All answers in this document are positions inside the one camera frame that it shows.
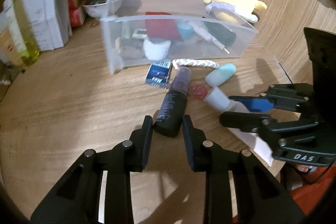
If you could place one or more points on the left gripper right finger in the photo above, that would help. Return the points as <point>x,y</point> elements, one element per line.
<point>260,197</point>

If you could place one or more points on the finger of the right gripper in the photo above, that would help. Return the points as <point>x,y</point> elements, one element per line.
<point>245,122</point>
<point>254,104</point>

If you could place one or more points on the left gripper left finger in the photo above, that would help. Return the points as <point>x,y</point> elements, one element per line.
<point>96,188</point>

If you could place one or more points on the pink sachet packet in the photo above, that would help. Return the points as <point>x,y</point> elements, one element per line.
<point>253,141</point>

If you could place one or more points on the white pink cream tube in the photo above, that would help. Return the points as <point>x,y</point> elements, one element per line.
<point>217,99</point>

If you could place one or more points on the mint green oval case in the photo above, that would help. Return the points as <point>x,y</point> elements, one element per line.
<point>220,75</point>

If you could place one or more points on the dark green dropper bottle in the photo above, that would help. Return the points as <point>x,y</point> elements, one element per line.
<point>224,35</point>

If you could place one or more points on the dark purple cosmetic tube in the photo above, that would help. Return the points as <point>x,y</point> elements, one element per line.
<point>169,118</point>

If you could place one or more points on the white pen applicator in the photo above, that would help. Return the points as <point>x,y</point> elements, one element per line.
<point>203,32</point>

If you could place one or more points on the blue small box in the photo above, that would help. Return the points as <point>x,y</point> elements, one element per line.
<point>158,74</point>

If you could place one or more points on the teal tape roll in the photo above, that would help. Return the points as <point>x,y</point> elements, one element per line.
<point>185,30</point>

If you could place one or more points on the red packet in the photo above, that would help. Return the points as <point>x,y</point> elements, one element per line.
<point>162,29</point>

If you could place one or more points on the clear plastic storage bin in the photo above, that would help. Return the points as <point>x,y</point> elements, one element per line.
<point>140,32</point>

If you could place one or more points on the white bowl with trinkets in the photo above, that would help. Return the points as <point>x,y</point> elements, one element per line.
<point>99,9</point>

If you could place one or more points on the yellow green spray bottle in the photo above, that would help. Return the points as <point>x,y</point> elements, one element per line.
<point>21,34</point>

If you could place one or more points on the red small boxes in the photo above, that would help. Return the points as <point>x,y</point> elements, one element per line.
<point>76,13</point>

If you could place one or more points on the white paper box stack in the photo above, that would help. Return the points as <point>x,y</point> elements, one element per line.
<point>49,21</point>

